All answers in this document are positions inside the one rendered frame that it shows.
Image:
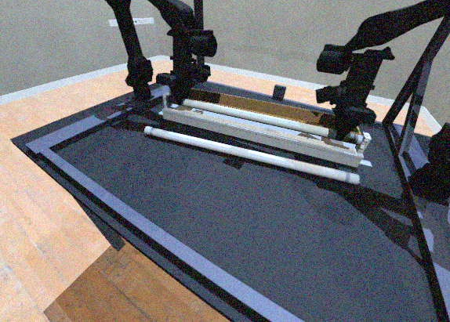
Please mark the long narrow brown open cardboard box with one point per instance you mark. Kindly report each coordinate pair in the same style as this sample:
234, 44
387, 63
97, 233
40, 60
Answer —
262, 107

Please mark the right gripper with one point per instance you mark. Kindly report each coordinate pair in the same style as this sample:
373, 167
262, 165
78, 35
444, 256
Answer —
176, 77

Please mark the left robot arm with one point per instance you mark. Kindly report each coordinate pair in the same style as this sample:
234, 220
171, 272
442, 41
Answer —
432, 181

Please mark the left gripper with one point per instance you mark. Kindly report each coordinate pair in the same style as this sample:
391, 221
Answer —
357, 93

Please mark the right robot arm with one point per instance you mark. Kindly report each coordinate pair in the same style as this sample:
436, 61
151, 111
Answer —
180, 17

